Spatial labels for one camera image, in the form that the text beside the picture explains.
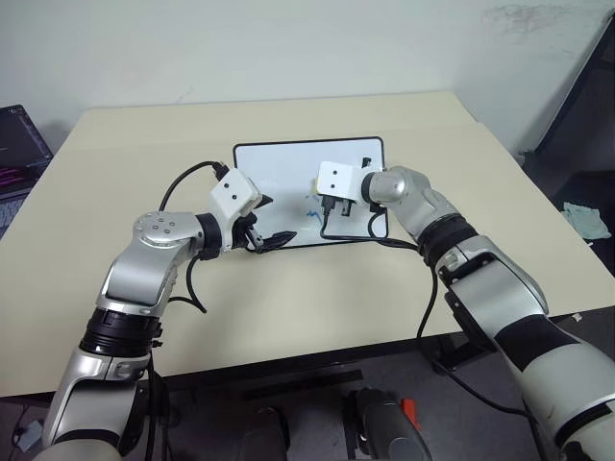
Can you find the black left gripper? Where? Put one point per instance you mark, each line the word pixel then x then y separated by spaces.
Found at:
pixel 241 235

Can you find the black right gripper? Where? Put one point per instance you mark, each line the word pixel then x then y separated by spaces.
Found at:
pixel 345 207

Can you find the black-framed small whiteboard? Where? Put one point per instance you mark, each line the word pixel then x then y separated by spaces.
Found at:
pixel 288 163

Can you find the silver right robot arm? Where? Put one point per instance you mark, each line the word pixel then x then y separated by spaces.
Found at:
pixel 495 288

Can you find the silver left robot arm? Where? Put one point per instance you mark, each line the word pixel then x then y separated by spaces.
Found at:
pixel 139 274

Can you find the small black clip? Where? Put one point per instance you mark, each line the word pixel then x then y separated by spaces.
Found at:
pixel 367 161

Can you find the flat black bar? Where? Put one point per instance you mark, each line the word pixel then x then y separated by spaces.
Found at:
pixel 302 384

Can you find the dark rounded shape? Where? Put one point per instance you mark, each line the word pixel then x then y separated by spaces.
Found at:
pixel 269 434

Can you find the red tab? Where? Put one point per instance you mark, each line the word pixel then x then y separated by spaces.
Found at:
pixel 410 413

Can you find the grey rounded shape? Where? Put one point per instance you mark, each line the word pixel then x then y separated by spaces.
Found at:
pixel 389 427

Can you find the crumpled green cloth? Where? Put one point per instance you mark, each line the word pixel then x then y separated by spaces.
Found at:
pixel 583 218

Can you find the open grey laptop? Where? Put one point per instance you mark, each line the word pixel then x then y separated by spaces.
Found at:
pixel 24 144

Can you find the grey power adapter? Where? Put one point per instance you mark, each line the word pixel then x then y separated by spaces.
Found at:
pixel 31 433

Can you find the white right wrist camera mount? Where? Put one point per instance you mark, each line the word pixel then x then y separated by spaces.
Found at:
pixel 336 180

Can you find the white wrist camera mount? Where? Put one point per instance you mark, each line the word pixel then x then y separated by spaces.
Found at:
pixel 233 192
pixel 336 180

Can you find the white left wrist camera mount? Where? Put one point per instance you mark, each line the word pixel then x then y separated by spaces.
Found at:
pixel 233 192

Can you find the black table leg bracket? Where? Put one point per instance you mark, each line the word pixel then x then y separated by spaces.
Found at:
pixel 461 353

